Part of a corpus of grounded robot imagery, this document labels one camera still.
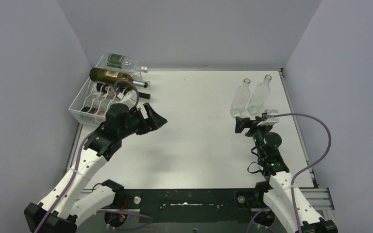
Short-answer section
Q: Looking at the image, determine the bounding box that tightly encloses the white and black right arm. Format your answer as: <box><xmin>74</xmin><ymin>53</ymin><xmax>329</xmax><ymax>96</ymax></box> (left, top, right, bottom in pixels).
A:
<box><xmin>235</xmin><ymin>110</ymin><xmax>338</xmax><ymax>233</ymax></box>

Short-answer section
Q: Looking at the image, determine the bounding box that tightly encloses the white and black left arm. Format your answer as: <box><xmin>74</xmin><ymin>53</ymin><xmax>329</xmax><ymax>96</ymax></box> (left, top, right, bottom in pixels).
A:
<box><xmin>24</xmin><ymin>103</ymin><xmax>167</xmax><ymax>233</ymax></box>

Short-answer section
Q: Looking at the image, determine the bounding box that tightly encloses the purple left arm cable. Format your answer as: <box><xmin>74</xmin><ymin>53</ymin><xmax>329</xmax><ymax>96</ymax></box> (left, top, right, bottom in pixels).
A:
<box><xmin>36</xmin><ymin>80</ymin><xmax>156</xmax><ymax>233</ymax></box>

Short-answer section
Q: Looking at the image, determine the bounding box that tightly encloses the clear bottle with dark label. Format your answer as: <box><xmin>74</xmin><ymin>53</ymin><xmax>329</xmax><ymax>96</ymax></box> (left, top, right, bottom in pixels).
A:
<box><xmin>105</xmin><ymin>53</ymin><xmax>149</xmax><ymax>73</ymax></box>

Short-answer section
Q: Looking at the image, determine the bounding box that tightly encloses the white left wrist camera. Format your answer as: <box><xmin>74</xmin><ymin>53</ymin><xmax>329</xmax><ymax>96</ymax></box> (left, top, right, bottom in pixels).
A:
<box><xmin>116</xmin><ymin>90</ymin><xmax>138</xmax><ymax>109</ymax></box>

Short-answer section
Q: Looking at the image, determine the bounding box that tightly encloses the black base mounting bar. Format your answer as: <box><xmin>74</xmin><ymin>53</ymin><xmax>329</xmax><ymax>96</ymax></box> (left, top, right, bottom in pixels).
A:
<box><xmin>103</xmin><ymin>188</ymin><xmax>275</xmax><ymax>233</ymax></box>

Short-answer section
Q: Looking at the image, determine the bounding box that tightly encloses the dark green wine bottle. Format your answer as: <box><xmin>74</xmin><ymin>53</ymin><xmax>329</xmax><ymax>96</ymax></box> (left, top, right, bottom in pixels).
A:
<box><xmin>96</xmin><ymin>83</ymin><xmax>151</xmax><ymax>100</ymax></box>

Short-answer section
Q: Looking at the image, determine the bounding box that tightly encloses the white wire wine rack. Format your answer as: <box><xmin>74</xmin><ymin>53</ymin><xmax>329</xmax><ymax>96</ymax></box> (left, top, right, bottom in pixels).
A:
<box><xmin>68</xmin><ymin>54</ymin><xmax>145</xmax><ymax>127</ymax></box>

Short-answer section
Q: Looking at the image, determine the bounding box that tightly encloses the clear square glass bottle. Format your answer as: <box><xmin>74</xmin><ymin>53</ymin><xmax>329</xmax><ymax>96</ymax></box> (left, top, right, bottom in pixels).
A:
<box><xmin>247</xmin><ymin>75</ymin><xmax>272</xmax><ymax>115</ymax></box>

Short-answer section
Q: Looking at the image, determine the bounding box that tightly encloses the brown bottle with tan label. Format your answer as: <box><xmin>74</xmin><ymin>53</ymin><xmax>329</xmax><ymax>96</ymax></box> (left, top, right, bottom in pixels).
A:
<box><xmin>89</xmin><ymin>67</ymin><xmax>149</xmax><ymax>88</ymax></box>

